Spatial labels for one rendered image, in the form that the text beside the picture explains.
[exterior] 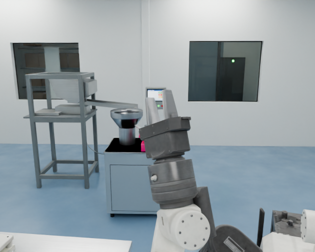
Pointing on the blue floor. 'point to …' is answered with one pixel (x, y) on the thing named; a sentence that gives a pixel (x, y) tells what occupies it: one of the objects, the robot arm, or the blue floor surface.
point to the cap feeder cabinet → (128, 179)
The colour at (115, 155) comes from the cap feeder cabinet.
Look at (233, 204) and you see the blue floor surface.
